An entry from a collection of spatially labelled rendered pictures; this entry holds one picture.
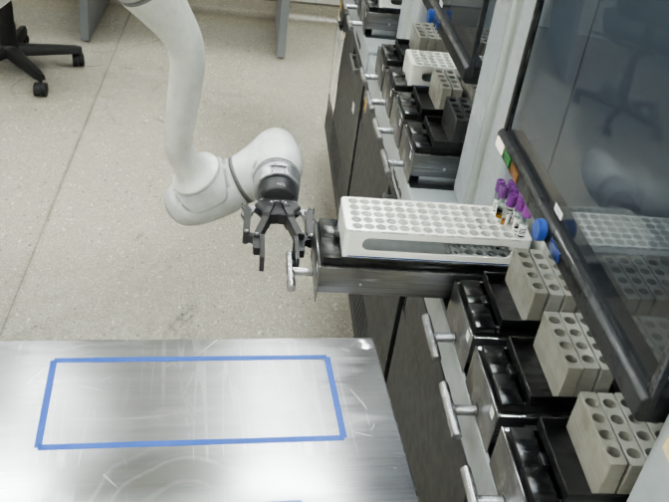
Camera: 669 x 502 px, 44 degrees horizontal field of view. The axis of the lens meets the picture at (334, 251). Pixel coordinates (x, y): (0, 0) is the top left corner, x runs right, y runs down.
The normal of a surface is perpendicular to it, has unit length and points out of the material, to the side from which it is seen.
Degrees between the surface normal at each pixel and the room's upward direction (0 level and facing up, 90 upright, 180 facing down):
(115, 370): 0
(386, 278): 90
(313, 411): 0
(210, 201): 97
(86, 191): 0
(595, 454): 90
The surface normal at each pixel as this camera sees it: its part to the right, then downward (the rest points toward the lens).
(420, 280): 0.07, 0.57
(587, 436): -0.99, -0.07
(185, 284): 0.12, -0.82
